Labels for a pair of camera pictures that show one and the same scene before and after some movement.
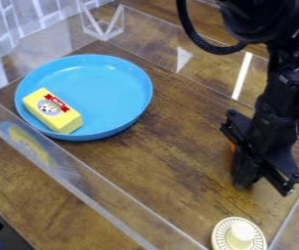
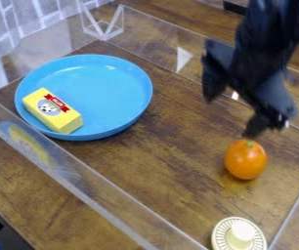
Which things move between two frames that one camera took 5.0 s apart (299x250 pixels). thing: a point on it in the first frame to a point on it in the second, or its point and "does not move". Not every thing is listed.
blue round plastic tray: x=104 y=88 does not move
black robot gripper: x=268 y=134 to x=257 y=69
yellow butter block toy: x=53 y=110 does not move
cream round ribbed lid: x=237 y=233 does not move
